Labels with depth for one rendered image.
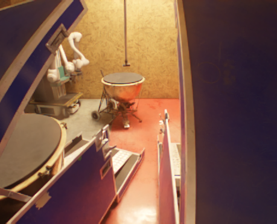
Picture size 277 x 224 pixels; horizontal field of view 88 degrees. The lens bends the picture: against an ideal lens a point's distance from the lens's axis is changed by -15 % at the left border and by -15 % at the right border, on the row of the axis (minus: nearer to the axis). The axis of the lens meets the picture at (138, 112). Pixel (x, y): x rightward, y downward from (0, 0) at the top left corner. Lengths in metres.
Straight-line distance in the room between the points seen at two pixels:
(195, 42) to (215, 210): 0.59
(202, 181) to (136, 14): 3.44
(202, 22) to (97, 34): 3.12
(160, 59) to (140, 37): 0.64
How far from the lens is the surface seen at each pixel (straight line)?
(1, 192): 0.75
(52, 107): 3.41
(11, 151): 1.14
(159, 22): 3.69
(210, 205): 0.54
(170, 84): 3.93
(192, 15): 0.85
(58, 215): 1.04
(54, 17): 0.75
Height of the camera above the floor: 1.57
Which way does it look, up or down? 28 degrees down
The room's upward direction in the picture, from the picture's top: straight up
